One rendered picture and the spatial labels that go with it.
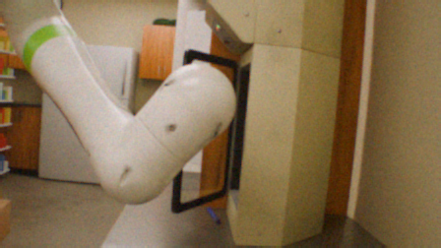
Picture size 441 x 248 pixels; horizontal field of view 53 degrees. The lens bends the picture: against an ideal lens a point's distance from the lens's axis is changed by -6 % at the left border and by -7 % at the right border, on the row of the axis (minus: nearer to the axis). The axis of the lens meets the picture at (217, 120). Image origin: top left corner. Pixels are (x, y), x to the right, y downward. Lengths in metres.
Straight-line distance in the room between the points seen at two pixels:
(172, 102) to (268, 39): 0.50
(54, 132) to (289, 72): 5.32
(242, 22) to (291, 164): 0.35
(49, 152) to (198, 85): 5.70
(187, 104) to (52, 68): 0.30
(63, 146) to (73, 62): 5.42
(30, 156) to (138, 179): 5.90
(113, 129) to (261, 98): 0.48
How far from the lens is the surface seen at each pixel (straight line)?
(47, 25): 0.91
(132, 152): 0.63
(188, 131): 0.62
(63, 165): 6.25
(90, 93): 0.74
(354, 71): 1.52
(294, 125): 1.08
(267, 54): 1.07
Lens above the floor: 1.28
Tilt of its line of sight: 3 degrees down
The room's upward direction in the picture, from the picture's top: 5 degrees clockwise
